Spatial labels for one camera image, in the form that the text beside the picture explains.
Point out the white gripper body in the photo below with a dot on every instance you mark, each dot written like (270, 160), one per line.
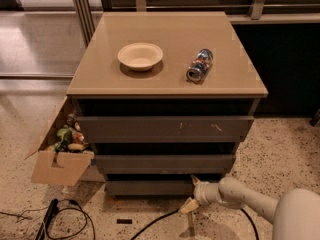
(201, 191)

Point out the grey bottom drawer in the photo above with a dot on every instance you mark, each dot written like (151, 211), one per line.
(125, 188)

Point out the grey drawer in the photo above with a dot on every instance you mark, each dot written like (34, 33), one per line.
(165, 129)
(163, 164)
(125, 188)

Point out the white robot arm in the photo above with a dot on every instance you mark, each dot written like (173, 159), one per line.
(295, 216)

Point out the grey three-drawer cabinet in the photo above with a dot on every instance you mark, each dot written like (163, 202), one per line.
(102, 86)

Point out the grey middle drawer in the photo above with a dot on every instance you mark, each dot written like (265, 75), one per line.
(163, 164)

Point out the grey top drawer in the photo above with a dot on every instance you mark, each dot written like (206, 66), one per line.
(165, 129)

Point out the black tape strip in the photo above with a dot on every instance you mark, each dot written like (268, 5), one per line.
(124, 221)

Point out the blue soda can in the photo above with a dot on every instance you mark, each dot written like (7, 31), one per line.
(200, 66)

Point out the colourful toys in box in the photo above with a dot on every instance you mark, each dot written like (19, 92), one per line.
(70, 137)

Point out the cardboard box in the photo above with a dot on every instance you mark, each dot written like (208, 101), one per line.
(63, 168)

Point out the white paper bowl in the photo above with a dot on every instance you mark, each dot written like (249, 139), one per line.
(140, 56)

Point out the black power strip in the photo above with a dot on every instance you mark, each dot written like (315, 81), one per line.
(51, 211)

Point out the metal railing frame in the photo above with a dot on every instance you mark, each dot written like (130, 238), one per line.
(251, 18)

